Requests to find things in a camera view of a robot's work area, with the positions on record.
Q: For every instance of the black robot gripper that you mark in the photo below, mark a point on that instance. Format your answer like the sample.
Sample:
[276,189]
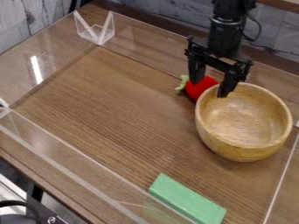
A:
[219,51]

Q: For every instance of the red plush strawberry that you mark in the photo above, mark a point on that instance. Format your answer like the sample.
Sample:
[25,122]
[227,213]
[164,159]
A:
[193,90]

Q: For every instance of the light wooden bowl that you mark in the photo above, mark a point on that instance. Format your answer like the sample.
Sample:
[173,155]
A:
[244,126]

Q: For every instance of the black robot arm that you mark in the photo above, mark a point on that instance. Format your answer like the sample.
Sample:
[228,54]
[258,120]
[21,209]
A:
[232,9]

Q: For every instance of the green rectangular block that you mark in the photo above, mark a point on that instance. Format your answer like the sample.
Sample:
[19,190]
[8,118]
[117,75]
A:
[202,210]

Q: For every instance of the clear acrylic corner bracket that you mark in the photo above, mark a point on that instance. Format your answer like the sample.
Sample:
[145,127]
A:
[95,33]

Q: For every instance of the clear acrylic front wall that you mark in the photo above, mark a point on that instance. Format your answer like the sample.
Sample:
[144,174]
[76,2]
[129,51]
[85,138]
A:
[96,193]

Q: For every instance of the black table leg bracket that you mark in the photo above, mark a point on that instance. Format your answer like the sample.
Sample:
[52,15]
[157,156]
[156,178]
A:
[52,212]

